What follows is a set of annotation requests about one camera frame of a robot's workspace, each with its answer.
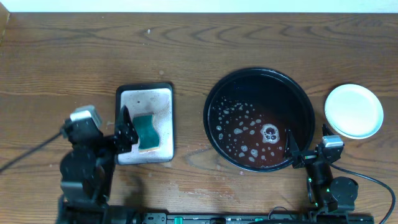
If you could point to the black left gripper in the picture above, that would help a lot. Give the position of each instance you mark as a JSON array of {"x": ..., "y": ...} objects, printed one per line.
[{"x": 117, "y": 139}]

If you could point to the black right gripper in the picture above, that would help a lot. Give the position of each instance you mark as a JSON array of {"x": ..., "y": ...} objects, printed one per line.
[{"x": 301, "y": 155}]

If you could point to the green yellow sponge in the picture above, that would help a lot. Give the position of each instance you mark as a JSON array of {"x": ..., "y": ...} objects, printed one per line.
[{"x": 149, "y": 139}]

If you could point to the mint green plate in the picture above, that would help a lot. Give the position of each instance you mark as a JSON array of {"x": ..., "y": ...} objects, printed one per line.
[{"x": 354, "y": 111}]

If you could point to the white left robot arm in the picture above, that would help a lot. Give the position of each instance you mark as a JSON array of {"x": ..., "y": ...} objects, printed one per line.
[{"x": 87, "y": 170}]

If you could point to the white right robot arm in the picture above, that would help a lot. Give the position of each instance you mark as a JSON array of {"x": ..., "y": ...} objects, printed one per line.
[{"x": 329, "y": 194}]

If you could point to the rectangular pink sponge tray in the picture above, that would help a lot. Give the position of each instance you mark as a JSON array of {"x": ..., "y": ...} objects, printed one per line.
[{"x": 155, "y": 99}]

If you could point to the round black tray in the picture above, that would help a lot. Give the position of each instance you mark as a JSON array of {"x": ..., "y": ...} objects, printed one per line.
[{"x": 247, "y": 114}]

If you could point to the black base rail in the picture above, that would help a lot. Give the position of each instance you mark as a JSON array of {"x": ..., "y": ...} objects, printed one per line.
[{"x": 217, "y": 218}]

